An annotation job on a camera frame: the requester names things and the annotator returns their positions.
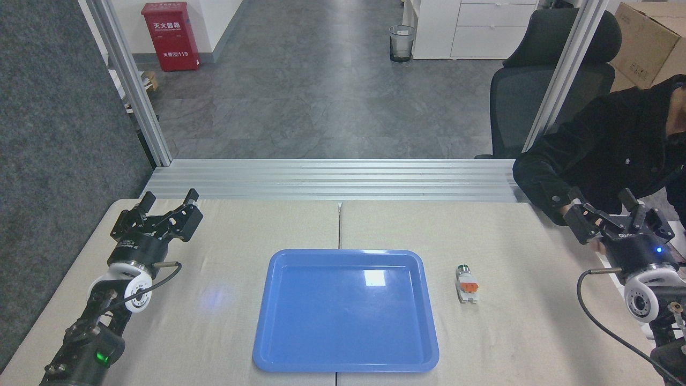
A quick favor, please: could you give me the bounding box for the grey mesh waste bin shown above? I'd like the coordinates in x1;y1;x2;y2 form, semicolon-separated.
389;25;416;63

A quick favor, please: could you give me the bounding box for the black office chair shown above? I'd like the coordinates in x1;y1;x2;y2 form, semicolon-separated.
474;8;623;160

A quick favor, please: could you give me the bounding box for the white drawer cabinet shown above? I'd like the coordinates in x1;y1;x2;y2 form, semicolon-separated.
402;0;540;60

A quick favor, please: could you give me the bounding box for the brown cardboard box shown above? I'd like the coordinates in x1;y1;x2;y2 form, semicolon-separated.
609;2;686;93

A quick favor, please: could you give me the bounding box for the grey felt partition panel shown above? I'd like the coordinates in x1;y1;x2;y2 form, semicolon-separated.
0;0;157;372

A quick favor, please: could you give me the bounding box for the red fire extinguisher box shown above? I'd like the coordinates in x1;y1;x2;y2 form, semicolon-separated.
141;2;202;72

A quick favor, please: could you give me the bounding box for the white orange switch part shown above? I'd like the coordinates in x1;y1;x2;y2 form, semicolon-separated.
454;264;480;305

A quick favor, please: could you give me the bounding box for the blue plastic tray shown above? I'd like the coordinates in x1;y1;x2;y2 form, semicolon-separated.
252;249;440;373

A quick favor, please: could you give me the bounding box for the silver aluminium frame rail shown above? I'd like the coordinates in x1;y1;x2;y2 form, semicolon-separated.
140;159;532;203

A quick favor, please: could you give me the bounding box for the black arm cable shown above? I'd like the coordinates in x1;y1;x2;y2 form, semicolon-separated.
577;267;686;385
99;261;183;314

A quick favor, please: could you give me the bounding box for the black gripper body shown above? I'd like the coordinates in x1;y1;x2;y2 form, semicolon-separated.
109;236;171;270
602;231;678;277

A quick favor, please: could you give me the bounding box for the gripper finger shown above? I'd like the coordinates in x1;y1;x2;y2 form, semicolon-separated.
110;192;157;240
146;188;204;243
620;188;675;241
563;187;620;246

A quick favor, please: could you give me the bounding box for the silver aluminium post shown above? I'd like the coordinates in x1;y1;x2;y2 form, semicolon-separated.
79;0;173;167
521;0;610;154

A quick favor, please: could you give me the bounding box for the person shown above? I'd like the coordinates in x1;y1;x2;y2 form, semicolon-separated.
512;74;686;228

